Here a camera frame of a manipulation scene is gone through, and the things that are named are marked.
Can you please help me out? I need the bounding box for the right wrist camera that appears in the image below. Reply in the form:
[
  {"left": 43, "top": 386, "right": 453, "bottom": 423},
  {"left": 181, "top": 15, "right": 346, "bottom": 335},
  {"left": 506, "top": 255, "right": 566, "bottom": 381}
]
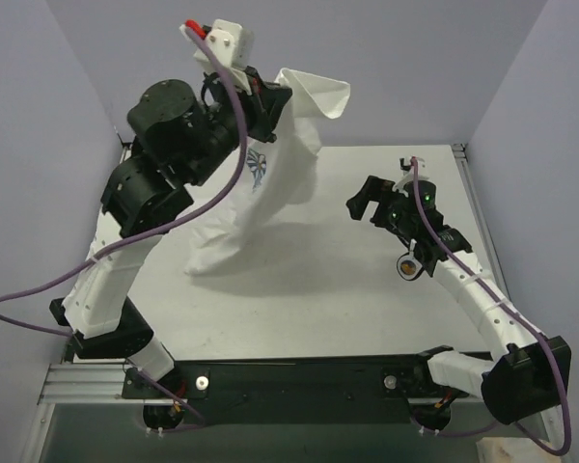
[{"left": 394, "top": 156, "right": 429, "bottom": 197}]

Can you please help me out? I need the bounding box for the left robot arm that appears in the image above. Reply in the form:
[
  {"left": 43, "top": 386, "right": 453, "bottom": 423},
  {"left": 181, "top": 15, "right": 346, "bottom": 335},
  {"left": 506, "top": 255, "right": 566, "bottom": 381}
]
[{"left": 49, "top": 73, "right": 240, "bottom": 397}]

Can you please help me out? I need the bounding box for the round orange blue brooch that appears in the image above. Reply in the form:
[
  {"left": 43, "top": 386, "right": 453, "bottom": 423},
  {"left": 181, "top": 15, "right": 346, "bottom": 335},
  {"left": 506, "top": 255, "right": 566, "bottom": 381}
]
[{"left": 397, "top": 254, "right": 424, "bottom": 282}]

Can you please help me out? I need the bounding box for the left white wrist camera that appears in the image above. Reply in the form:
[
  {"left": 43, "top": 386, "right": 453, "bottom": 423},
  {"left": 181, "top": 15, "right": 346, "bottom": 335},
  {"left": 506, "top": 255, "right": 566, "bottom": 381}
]
[{"left": 179, "top": 19, "right": 255, "bottom": 70}]

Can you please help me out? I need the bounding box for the white t-shirt with flower print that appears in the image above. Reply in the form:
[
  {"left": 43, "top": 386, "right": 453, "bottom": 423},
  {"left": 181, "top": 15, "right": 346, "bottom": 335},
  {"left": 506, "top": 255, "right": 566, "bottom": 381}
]
[{"left": 184, "top": 68, "right": 351, "bottom": 277}]

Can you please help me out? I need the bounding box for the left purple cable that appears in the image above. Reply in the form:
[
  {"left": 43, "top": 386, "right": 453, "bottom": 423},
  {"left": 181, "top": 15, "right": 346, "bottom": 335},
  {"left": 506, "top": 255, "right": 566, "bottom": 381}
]
[{"left": 0, "top": 24, "right": 248, "bottom": 433}]

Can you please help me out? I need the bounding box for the aluminium front rail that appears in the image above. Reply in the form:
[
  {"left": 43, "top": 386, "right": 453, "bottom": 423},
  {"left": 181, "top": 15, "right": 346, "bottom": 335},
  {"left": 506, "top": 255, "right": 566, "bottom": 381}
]
[{"left": 39, "top": 364, "right": 125, "bottom": 405}]

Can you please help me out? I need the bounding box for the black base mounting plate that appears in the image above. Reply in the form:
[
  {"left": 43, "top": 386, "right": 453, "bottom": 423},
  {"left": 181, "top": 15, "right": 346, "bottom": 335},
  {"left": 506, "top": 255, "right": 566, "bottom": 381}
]
[{"left": 122, "top": 354, "right": 463, "bottom": 426}]

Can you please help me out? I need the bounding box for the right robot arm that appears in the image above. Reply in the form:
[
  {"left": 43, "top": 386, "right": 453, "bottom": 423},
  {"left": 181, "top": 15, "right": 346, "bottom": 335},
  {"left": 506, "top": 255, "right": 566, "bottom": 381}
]
[{"left": 346, "top": 176, "right": 571, "bottom": 424}]

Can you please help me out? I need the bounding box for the beige foam block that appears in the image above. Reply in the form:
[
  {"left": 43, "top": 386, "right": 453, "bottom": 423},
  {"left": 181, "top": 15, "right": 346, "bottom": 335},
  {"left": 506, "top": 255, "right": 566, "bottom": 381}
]
[{"left": 477, "top": 437, "right": 536, "bottom": 463}]

